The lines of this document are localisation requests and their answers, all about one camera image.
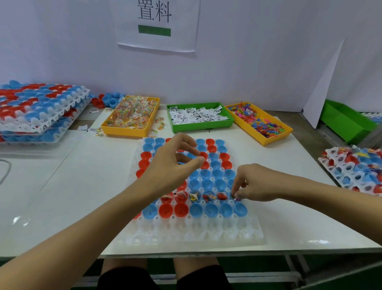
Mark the person's left hand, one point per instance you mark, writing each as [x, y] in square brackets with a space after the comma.
[162, 170]

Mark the person's right hand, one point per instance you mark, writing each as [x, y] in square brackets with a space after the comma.
[261, 180]

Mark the person's left thumb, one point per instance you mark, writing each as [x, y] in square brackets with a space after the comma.
[194, 165]

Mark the person's right fingers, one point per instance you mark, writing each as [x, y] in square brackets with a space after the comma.
[239, 186]

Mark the person's left forearm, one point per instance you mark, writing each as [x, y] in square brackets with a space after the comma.
[74, 239]

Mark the person's right forearm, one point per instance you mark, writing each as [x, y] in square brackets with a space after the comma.
[334, 203]

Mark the small toy packet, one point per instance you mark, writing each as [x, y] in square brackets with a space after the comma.
[180, 195]
[221, 196]
[207, 197]
[193, 197]
[166, 198]

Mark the blue and red capsule halves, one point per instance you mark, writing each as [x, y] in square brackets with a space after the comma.
[213, 179]

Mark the green plastic tray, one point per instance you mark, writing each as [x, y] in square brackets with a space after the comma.
[203, 126]

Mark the pile of white paper slips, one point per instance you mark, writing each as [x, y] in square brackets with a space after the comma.
[197, 115]

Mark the yellow tray of plastic toys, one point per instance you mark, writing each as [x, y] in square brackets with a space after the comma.
[262, 139]

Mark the loose candy packets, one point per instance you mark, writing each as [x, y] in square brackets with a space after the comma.
[158, 125]

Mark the white plastic capsule tray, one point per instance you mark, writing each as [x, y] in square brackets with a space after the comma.
[209, 233]

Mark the pile of colourful plastic toys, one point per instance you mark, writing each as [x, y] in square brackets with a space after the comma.
[258, 121]

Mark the yellow tray of candy packets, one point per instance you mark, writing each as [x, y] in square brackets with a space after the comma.
[131, 131]

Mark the pile of clear candy packets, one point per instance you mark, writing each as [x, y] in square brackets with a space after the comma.
[132, 113]

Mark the person's right leg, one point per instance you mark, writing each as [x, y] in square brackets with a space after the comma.
[195, 264]

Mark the person's leg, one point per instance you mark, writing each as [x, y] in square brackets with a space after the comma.
[195, 264]
[124, 266]

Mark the heap of loose capsule halves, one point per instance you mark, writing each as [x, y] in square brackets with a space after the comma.
[109, 100]

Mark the white trays of filled capsules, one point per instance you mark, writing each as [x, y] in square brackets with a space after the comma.
[355, 170]

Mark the black shorts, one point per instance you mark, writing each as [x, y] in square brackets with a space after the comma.
[167, 280]

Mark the person's left leg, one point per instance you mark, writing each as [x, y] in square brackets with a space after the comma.
[124, 266]

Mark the green plastic bin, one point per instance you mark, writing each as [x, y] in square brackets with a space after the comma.
[346, 122]

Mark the white tray of closed capsules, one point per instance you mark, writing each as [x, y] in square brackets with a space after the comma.
[56, 134]
[35, 104]

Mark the white paper wall sign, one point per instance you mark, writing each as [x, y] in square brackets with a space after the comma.
[155, 24]

